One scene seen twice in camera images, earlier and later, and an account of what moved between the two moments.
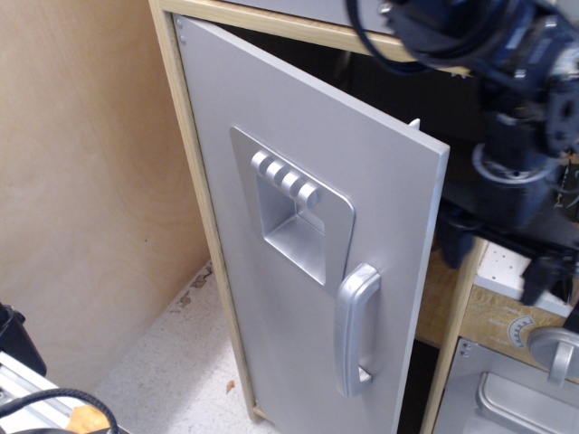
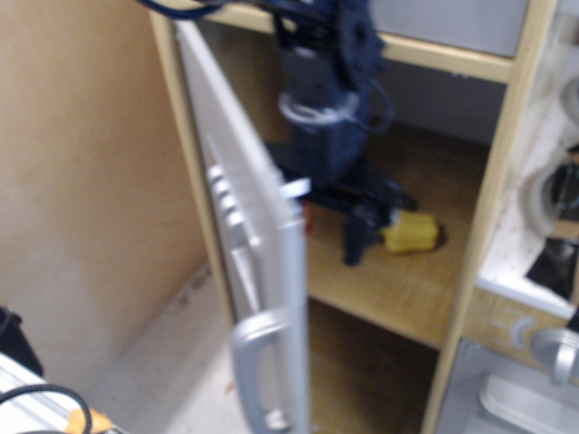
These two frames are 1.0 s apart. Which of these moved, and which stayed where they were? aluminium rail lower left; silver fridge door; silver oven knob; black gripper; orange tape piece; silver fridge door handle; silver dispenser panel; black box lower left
Moved: silver dispenser panel; black gripper; silver fridge door; silver fridge door handle
Stayed: black box lower left; aluminium rail lower left; orange tape piece; silver oven knob
